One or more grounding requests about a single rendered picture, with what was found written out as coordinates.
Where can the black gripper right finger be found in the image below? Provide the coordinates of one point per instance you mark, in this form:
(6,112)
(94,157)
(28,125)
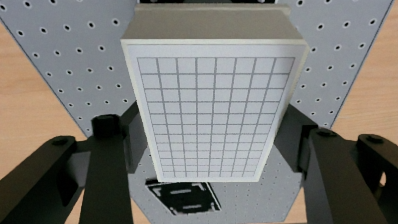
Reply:
(335,185)

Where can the white deep-well plate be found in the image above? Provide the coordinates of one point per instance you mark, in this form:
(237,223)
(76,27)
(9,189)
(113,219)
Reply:
(212,83)

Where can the grey perforated base plate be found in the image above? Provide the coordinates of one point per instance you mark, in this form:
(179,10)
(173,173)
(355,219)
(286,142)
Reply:
(75,47)

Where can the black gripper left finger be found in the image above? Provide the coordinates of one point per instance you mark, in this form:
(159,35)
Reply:
(35,192)

